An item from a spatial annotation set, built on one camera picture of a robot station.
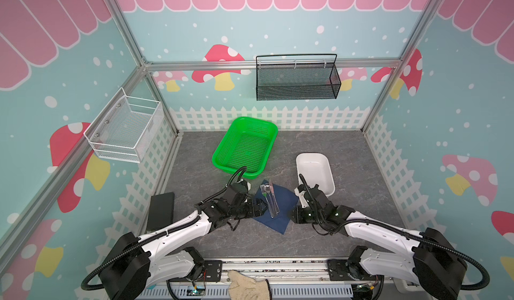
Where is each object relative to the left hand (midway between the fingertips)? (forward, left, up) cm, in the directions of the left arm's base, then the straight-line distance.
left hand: (260, 212), depth 81 cm
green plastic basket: (+44, +10, -9) cm, 46 cm away
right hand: (0, -11, -2) cm, 11 cm away
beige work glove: (-25, +5, -8) cm, 26 cm away
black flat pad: (+3, +46, -10) cm, 47 cm away
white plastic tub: (+26, -28, -8) cm, 39 cm away
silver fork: (+7, -6, -8) cm, 12 cm away
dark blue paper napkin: (+9, -12, -8) cm, 17 cm away
